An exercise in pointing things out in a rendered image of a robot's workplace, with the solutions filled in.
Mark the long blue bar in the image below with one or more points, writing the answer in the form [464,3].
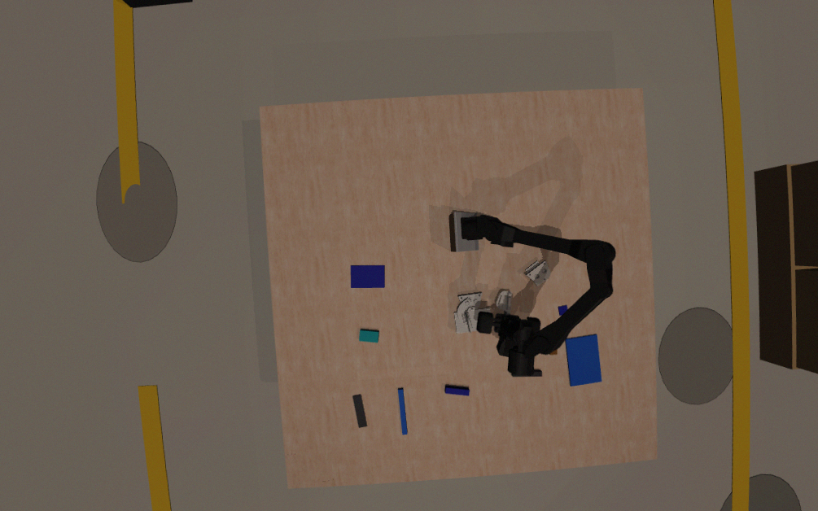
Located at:
[402,411]

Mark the teal rectangular block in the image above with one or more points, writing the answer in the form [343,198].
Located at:
[369,336]

